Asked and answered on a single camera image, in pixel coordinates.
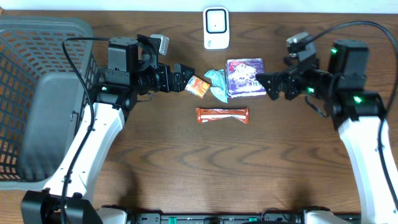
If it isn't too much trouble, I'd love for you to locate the orange tissue pack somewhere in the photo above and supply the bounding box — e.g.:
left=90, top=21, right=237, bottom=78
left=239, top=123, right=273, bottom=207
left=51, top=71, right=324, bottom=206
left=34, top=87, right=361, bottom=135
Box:
left=185, top=75, right=210, bottom=98

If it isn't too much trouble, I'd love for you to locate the purple snack bag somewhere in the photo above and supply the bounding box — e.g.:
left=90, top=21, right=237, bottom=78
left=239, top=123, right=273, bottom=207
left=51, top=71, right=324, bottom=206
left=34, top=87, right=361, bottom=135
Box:
left=226, top=58, right=266, bottom=98

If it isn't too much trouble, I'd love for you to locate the teal snack packet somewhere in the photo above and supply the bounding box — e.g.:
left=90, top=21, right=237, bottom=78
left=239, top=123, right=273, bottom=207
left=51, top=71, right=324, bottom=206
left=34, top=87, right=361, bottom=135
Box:
left=205, top=70, right=228, bottom=103

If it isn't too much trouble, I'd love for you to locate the orange snack bar wrapper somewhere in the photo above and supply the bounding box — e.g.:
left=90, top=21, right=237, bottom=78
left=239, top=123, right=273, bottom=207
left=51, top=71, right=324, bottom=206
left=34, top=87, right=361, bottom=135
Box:
left=196, top=108, right=249, bottom=124

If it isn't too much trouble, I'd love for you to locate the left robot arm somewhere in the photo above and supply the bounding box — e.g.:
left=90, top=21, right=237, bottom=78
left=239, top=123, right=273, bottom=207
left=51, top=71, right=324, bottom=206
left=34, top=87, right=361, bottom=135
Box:
left=21, top=34, right=195, bottom=223

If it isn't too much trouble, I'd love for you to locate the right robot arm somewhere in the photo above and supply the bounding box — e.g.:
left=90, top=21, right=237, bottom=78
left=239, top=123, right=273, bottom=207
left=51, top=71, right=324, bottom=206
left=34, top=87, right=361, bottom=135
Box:
left=256, top=40, right=397, bottom=223

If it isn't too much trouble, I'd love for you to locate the white barcode scanner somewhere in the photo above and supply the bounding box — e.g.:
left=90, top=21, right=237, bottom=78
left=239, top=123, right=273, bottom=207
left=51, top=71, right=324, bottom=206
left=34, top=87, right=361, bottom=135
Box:
left=203, top=6, right=230, bottom=50

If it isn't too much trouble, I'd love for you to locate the grey plastic shopping basket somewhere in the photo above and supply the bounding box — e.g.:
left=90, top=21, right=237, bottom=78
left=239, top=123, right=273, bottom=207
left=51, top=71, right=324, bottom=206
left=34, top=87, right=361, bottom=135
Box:
left=1, top=16, right=98, bottom=190

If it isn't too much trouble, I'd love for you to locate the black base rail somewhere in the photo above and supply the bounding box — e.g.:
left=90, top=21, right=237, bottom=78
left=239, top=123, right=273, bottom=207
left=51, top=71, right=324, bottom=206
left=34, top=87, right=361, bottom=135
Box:
left=127, top=212, right=302, bottom=224

